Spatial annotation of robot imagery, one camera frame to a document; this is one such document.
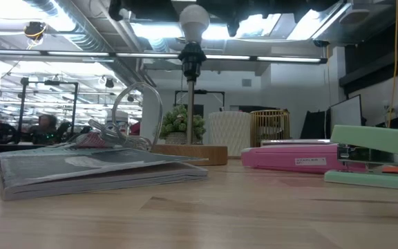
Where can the small yellow jar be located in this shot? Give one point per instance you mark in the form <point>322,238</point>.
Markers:
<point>269,128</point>

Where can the Lysol wipes canister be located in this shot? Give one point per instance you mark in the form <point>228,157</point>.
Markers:
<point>117,119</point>

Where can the black ceiling camera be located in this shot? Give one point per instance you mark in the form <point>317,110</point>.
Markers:
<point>35,29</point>

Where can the black background rig frame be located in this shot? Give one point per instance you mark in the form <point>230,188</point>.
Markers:
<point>23,103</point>

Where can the white lightbulb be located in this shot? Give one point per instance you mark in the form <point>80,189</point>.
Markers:
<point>194,20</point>

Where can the pink stapler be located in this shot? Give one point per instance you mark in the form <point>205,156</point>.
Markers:
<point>275,157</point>

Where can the white ribbed ceramic cup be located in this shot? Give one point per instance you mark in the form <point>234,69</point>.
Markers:
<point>230,133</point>

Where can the black LED light bar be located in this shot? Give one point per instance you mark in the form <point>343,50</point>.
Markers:
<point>81,53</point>

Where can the green artificial potted plant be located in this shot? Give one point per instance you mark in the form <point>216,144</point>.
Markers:
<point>178,124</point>

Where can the black and teal package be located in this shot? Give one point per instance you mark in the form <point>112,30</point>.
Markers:
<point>81,173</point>

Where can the computer monitor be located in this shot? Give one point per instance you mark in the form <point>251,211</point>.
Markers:
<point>345,114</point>

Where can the mint green stapler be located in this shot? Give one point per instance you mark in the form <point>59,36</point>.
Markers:
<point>375,140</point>

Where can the person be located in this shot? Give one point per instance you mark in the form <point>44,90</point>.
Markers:
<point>47,124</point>

